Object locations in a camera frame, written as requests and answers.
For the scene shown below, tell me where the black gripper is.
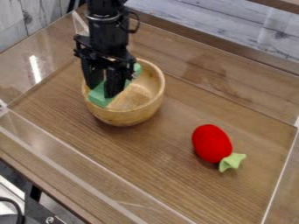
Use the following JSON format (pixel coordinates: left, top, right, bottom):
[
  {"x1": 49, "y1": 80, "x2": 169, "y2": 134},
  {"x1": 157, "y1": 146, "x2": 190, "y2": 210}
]
[{"x1": 74, "y1": 14, "x2": 138, "y2": 98}]

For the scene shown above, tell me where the green rectangular block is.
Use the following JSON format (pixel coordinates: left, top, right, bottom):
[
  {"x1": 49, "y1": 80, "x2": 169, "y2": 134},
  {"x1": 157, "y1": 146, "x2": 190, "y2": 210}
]
[{"x1": 89, "y1": 63, "x2": 143, "y2": 108}]

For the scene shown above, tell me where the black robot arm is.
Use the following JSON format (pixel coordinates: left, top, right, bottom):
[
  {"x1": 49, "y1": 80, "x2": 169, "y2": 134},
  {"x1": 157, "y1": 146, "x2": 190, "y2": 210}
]
[{"x1": 74, "y1": 0, "x2": 141, "y2": 98}]

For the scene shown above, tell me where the light wooden bowl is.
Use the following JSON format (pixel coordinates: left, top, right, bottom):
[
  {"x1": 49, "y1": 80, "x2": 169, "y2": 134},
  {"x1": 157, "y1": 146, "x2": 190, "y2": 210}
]
[{"x1": 81, "y1": 59, "x2": 166, "y2": 127}]

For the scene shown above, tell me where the red plush strawberry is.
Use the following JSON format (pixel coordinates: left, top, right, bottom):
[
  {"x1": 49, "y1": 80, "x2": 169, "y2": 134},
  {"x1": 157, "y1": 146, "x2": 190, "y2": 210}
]
[{"x1": 191, "y1": 124, "x2": 248, "y2": 172}]

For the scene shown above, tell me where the clear acrylic corner bracket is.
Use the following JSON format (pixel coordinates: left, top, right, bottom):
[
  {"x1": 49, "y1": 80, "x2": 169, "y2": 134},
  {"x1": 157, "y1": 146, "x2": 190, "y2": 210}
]
[{"x1": 71, "y1": 11, "x2": 90, "y2": 36}]

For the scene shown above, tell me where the clear acrylic tray wall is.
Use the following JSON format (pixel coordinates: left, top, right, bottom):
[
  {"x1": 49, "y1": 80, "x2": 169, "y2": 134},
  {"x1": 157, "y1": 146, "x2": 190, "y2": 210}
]
[{"x1": 0, "y1": 102, "x2": 195, "y2": 224}]

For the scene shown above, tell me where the black table leg bracket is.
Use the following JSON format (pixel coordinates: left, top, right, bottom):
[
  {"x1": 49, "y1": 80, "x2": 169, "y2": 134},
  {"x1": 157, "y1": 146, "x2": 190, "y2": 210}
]
[{"x1": 25, "y1": 185, "x2": 79, "y2": 224}]

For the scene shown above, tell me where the black cable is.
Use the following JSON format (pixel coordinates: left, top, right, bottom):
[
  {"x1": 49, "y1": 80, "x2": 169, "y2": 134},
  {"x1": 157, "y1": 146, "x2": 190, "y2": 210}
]
[{"x1": 0, "y1": 197, "x2": 26, "y2": 224}]

